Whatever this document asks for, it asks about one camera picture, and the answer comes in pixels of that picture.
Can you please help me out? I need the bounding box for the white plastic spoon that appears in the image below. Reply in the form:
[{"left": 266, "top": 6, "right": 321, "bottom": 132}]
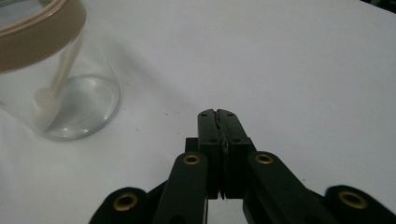
[{"left": 31, "top": 36, "right": 82, "bottom": 132}]

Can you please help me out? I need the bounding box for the clear glass jar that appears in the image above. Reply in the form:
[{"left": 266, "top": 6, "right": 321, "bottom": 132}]
[{"left": 0, "top": 0, "right": 121, "bottom": 142}]

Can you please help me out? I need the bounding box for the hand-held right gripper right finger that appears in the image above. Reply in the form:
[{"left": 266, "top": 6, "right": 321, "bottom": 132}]
[{"left": 217, "top": 108, "right": 258, "bottom": 200}]

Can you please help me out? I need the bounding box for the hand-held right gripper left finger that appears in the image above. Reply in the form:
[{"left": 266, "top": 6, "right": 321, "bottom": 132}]
[{"left": 185, "top": 108, "right": 226, "bottom": 200}]

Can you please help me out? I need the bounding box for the tan jar lid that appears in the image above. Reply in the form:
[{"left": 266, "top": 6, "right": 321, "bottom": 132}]
[{"left": 0, "top": 0, "right": 88, "bottom": 75}]

